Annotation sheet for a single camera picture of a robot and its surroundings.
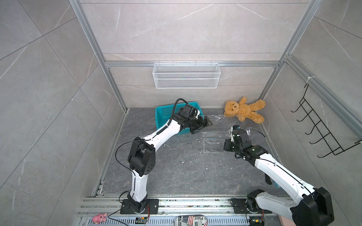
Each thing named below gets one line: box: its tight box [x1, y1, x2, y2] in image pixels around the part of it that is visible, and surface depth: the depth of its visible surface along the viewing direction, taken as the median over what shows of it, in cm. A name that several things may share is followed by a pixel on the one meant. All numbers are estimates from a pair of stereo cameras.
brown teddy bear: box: [223, 96, 267, 124], surface depth 112 cm
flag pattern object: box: [174, 214, 208, 226], surface depth 69 cm
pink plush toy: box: [91, 212, 108, 225], surface depth 70 cm
